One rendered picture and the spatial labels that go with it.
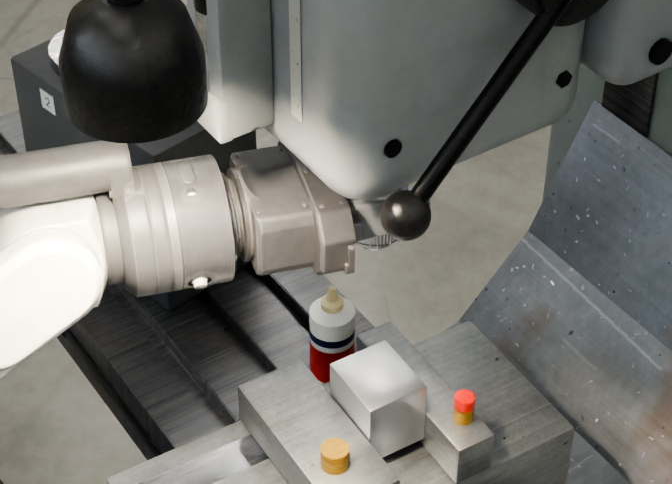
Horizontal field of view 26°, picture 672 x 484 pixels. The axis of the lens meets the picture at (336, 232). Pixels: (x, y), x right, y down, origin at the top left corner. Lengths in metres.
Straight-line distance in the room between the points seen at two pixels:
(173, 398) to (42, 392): 1.33
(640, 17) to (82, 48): 0.37
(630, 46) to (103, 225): 0.35
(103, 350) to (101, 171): 0.44
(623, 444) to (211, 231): 0.53
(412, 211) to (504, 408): 0.40
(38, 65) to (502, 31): 0.65
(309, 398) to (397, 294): 1.62
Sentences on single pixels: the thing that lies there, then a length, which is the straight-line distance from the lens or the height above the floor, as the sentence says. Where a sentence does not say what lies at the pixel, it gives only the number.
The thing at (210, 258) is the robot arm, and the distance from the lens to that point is 0.96.
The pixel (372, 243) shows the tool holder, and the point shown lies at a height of 1.21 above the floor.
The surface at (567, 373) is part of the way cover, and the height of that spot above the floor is 0.89.
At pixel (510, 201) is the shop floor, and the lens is 3.00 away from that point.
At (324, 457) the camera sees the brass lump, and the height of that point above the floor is 1.04.
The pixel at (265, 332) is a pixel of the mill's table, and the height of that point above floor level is 0.92.
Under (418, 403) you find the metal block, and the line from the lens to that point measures 1.13.
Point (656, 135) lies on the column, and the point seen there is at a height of 1.08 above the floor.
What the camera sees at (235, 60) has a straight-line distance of 0.86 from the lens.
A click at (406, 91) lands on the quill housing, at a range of 0.84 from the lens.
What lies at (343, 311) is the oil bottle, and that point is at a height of 1.01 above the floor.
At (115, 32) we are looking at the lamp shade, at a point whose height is 1.50.
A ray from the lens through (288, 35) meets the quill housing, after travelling 0.85.
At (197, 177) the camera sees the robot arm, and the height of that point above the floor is 1.28.
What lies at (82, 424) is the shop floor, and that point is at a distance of 2.57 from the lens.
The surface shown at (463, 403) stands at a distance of 1.12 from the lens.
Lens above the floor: 1.87
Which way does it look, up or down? 40 degrees down
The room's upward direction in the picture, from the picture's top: straight up
